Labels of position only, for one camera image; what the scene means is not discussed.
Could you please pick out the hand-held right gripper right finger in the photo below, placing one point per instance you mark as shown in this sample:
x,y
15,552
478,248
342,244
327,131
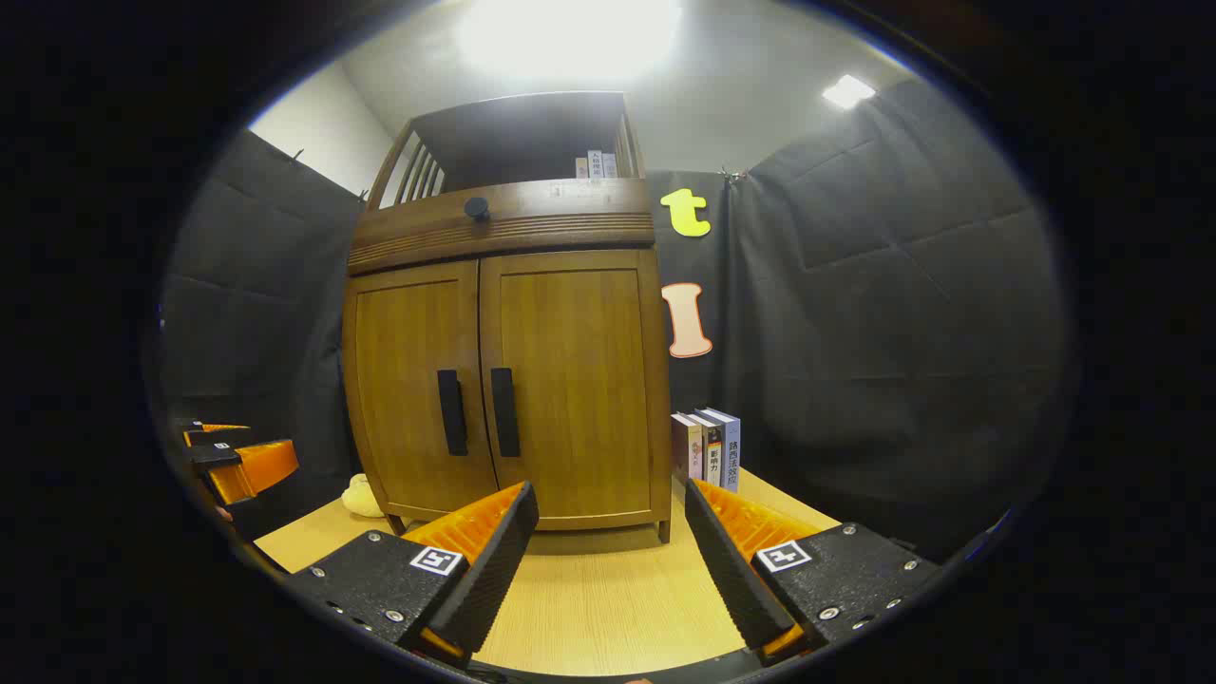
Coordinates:
x,y
731,570

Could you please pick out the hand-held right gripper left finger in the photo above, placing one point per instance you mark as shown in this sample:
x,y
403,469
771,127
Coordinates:
x,y
494,560

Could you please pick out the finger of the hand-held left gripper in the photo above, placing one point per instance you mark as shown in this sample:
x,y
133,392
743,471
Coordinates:
x,y
223,428
256,467

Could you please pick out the wooden shoe cabinet door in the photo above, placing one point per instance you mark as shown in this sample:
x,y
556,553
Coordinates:
x,y
404,380
579,380

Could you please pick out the wooden double-door shoe cabinet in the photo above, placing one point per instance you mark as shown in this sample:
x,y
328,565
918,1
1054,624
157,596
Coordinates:
x,y
513,133

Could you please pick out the wooden cabinet drawer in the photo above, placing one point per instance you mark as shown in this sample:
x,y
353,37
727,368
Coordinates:
x,y
551,214

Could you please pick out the cream soft object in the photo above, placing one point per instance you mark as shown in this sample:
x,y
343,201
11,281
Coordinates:
x,y
363,499

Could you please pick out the white and dark book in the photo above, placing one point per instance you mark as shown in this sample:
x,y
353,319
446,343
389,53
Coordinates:
x,y
712,456

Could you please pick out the blue-grey book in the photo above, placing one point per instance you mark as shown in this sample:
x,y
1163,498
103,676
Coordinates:
x,y
731,451

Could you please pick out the dark maroon book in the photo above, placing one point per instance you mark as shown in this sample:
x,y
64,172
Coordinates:
x,y
684,451

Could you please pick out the black backdrop cloth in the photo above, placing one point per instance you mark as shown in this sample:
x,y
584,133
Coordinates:
x,y
902,313

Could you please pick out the black round drawer knob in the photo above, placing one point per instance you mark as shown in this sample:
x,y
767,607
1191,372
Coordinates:
x,y
477,208

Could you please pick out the small ceiling light panel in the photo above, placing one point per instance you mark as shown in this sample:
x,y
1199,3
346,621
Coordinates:
x,y
848,91

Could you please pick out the large ceiling light panel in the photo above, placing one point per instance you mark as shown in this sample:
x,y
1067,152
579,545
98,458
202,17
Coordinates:
x,y
570,38

